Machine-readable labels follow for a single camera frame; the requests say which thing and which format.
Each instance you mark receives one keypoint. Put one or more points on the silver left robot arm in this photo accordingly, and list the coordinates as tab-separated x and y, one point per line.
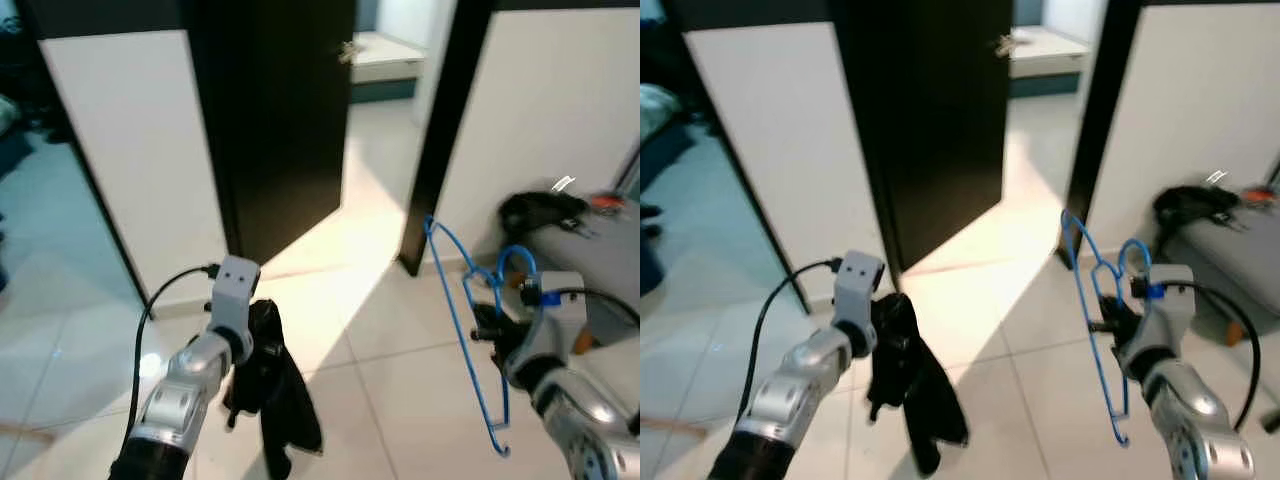
180	400
800	400

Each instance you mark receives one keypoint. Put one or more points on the black door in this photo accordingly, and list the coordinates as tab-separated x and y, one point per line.
930	120
280	120

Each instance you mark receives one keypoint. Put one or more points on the black printed T-shirt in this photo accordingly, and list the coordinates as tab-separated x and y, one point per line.
275	400
910	390

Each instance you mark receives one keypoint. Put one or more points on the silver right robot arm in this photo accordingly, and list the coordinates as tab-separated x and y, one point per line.
590	425
1200	430

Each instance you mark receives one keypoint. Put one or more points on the grey ottoman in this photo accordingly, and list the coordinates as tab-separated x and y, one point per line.
1240	260
600	260

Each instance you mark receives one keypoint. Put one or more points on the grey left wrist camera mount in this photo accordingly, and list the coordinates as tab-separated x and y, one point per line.
858	285
235	285

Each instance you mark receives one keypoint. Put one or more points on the small red object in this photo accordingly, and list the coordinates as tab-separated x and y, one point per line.
605	202
1255	196

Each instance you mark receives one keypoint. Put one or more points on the blue plastic hanger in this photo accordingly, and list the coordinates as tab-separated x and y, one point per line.
1133	241
520	249

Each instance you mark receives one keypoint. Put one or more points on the black door frame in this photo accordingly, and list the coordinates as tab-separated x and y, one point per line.
443	130
1098	130

